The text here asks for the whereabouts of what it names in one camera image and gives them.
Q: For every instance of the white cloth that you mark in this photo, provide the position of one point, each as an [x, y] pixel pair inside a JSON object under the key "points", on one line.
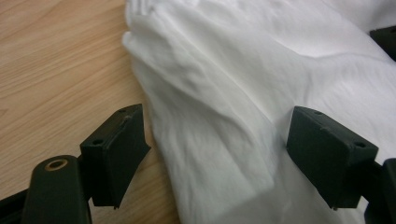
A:
{"points": [[224, 87]]}

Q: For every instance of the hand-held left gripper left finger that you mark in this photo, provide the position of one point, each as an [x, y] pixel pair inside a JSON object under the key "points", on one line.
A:
{"points": [[115, 161]]}

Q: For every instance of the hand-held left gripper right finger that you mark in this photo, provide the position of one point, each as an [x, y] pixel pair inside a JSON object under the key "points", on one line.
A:
{"points": [[330, 158]]}

